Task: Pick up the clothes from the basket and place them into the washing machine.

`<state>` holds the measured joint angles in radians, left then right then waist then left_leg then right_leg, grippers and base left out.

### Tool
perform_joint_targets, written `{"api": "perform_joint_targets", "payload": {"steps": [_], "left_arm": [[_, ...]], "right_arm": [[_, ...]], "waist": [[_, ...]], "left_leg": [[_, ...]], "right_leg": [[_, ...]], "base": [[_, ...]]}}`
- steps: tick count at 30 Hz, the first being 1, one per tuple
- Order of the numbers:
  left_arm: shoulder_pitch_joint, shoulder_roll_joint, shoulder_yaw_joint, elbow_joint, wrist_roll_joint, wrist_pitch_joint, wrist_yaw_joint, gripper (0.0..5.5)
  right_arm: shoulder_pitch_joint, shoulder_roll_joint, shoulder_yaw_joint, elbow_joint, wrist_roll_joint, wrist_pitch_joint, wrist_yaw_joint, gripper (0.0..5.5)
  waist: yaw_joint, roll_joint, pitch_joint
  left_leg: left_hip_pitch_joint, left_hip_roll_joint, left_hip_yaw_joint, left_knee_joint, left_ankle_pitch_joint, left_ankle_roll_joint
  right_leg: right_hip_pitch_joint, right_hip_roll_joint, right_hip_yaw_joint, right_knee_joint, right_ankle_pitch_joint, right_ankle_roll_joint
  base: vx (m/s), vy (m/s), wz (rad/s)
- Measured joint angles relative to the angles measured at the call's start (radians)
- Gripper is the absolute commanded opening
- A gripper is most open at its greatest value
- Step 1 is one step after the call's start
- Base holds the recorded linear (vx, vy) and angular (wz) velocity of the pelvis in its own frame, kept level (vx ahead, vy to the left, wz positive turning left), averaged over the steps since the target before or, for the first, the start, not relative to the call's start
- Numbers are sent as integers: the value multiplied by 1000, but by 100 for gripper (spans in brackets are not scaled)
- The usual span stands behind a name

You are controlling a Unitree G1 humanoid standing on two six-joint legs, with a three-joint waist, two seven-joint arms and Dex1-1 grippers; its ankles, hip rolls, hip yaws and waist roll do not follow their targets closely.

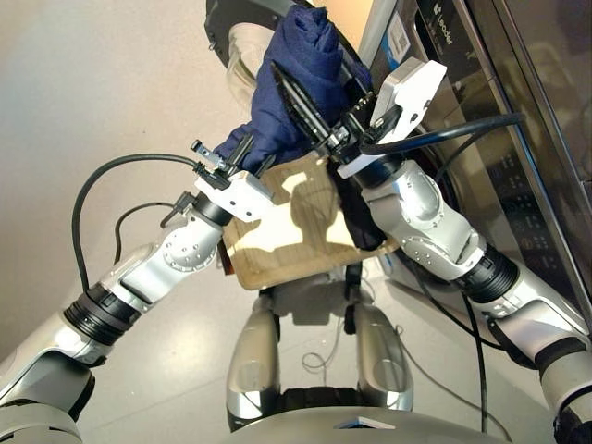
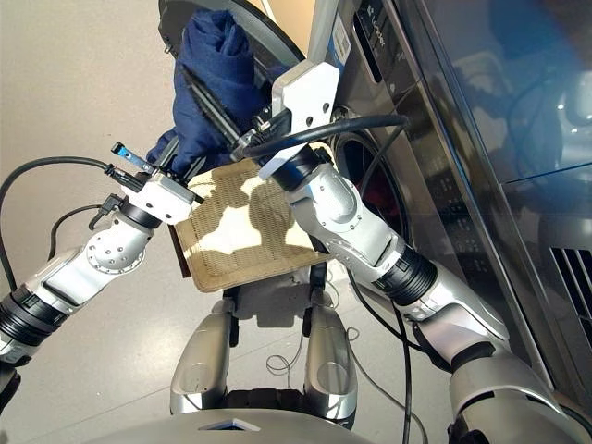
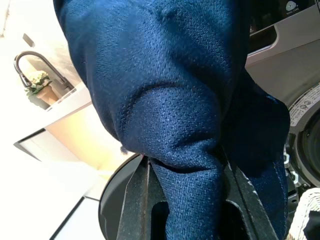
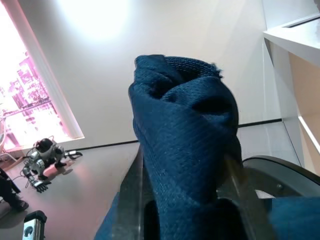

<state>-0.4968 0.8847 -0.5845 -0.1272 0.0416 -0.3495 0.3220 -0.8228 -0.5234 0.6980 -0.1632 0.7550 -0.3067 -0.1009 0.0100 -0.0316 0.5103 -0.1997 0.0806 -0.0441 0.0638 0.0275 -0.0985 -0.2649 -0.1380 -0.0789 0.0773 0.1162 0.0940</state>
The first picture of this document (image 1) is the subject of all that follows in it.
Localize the thin grey floor cord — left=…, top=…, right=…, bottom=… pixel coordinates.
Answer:
left=302, top=323, right=510, bottom=440

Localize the round glass washer door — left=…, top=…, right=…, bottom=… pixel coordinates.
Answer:
left=205, top=0, right=374, bottom=121

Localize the silver robot leg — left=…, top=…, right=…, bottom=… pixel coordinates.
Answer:
left=355, top=302, right=415, bottom=413
left=226, top=307, right=281, bottom=434

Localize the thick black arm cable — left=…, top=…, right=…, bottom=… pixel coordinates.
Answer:
left=72, top=154, right=218, bottom=292

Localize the pale woven laundry basket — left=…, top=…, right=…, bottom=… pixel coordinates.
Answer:
left=221, top=154, right=399, bottom=292

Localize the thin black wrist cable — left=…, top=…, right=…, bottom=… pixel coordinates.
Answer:
left=114, top=192, right=193, bottom=265

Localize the blue white washer sticker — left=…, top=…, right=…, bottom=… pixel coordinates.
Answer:
left=386, top=18, right=413, bottom=59

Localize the grey washing machine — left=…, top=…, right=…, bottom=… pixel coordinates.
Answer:
left=360, top=0, right=592, bottom=334

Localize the navy blue garment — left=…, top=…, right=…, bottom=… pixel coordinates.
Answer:
left=213, top=3, right=374, bottom=173

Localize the black garment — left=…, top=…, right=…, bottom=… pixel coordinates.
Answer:
left=330, top=159, right=388, bottom=251

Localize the grey robot torso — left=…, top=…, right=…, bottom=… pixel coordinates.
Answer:
left=221, top=388, right=514, bottom=444

